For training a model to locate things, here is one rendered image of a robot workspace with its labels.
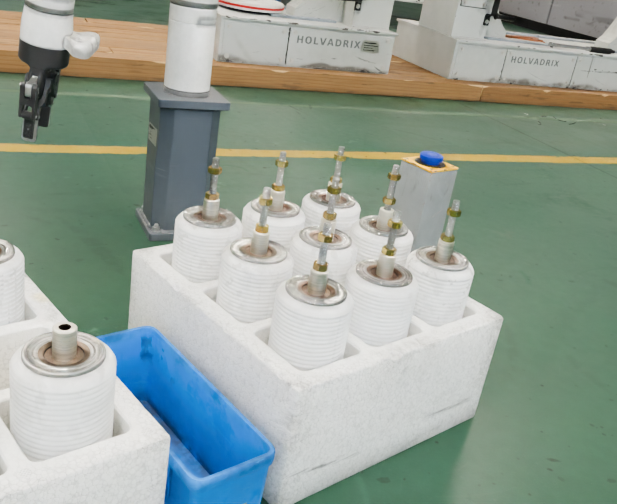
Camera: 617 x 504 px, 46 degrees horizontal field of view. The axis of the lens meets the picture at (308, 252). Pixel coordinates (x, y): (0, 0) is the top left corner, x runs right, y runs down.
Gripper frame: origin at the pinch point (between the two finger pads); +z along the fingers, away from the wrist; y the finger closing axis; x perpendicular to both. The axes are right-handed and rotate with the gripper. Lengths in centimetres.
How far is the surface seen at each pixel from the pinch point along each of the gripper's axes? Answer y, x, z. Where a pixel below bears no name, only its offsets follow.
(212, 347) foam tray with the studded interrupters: 39, 35, 7
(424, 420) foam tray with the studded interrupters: 37, 66, 13
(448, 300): 30, 65, -3
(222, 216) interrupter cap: 20.7, 32.2, -2.5
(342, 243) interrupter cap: 25, 49, -5
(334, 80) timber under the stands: -196, 70, 31
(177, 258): 24.9, 27.5, 3.5
